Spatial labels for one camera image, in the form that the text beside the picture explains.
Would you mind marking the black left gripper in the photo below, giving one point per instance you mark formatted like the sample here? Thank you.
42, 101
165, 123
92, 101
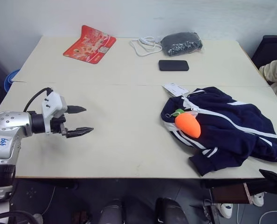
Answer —
58, 123

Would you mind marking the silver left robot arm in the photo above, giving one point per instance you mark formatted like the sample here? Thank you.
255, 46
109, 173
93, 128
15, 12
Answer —
5, 130

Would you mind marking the white sneaker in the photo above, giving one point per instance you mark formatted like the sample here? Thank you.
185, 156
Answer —
225, 210
258, 199

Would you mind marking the navy zip jacket white stripes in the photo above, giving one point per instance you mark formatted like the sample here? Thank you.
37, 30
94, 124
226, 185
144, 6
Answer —
234, 130

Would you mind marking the red printed snack bag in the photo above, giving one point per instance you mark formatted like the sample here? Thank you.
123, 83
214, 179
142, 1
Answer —
89, 45

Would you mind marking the blue plastic bucket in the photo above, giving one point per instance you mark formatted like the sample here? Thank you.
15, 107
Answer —
9, 80

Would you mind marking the dark rounded shape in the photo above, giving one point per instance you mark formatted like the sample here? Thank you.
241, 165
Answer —
171, 211
111, 212

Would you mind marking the white paper hang tag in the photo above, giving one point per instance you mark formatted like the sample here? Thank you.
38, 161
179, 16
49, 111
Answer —
174, 88

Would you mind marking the orange carrot plush toy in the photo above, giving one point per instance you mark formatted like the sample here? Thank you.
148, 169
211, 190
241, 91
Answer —
187, 124

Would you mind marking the black rectangular phone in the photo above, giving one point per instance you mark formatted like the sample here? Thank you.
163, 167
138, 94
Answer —
173, 65

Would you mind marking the black cloth in clear bag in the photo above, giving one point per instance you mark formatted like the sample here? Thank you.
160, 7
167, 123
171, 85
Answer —
181, 44

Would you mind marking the black office chair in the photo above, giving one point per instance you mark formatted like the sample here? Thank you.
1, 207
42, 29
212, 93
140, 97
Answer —
271, 49

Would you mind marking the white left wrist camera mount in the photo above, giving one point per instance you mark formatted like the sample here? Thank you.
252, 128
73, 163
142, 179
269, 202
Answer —
53, 105

